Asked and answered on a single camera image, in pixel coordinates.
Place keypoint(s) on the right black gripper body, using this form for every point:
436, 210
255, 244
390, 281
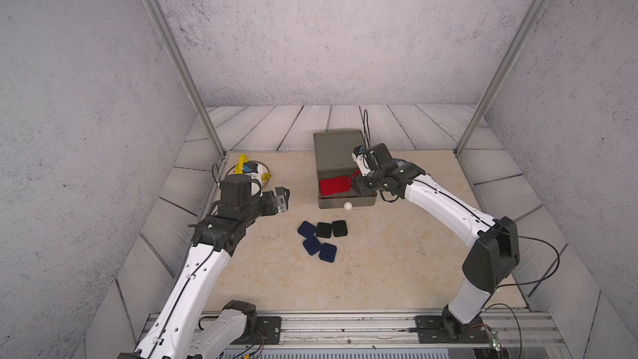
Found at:
368, 184

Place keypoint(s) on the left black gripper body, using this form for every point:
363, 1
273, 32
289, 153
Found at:
266, 206

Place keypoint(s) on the grey top drawer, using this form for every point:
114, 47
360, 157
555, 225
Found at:
338, 201

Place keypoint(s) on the red brooch box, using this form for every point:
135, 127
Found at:
329, 187
343, 184

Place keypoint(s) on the navy blue brooch box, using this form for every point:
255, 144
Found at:
307, 230
312, 245
328, 253

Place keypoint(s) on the three-tier drawer cabinet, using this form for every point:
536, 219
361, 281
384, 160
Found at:
333, 153

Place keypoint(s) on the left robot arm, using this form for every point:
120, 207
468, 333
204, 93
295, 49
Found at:
242, 201

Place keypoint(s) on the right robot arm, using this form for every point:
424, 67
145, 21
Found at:
493, 243

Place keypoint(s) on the black brooch box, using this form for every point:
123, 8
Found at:
324, 230
339, 228

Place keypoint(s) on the white plate with green rim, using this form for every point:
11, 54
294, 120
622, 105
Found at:
266, 177

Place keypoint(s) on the yellow plastic banana bunch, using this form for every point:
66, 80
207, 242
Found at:
242, 159

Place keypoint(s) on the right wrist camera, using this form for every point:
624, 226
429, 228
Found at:
360, 159

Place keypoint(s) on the aluminium mounting rail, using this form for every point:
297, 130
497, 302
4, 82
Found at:
502, 333

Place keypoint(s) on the right metal frame post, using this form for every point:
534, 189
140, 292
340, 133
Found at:
515, 46

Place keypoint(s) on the metal frame post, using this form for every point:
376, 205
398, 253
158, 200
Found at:
515, 46
161, 24

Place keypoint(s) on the left metal frame post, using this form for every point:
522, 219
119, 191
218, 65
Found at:
161, 24

